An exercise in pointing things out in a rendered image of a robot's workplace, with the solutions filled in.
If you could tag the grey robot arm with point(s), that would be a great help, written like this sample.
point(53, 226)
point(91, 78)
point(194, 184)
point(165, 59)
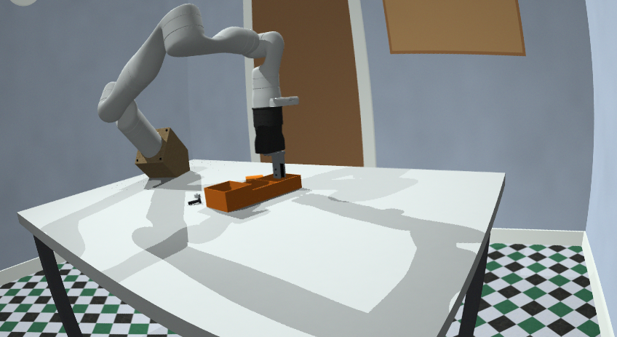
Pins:
point(183, 34)

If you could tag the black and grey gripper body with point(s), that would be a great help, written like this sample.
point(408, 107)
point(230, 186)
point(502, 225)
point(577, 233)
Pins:
point(267, 115)

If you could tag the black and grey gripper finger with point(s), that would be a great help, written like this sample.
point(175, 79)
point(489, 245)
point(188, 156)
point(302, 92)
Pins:
point(276, 164)
point(282, 163)

